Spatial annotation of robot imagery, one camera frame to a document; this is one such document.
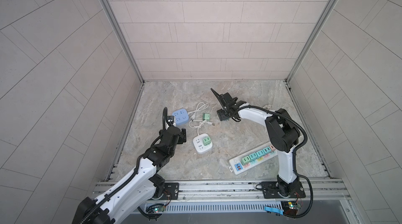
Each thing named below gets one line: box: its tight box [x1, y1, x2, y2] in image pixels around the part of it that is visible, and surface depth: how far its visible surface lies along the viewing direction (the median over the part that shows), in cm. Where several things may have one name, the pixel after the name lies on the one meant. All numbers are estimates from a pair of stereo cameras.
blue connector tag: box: [264, 205, 284, 216], surface depth 66 cm
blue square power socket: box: [171, 108, 189, 126], surface depth 96 cm
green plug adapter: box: [202, 113, 211, 122], surface depth 98 cm
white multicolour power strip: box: [228, 141, 278, 176], surface depth 79 cm
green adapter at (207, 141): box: [202, 136, 211, 146], surface depth 82 cm
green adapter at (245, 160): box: [240, 155, 251, 166], surface depth 76 cm
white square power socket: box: [192, 132, 214, 155], surface depth 84 cm
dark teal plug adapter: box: [248, 152, 259, 163], surface depth 77 cm
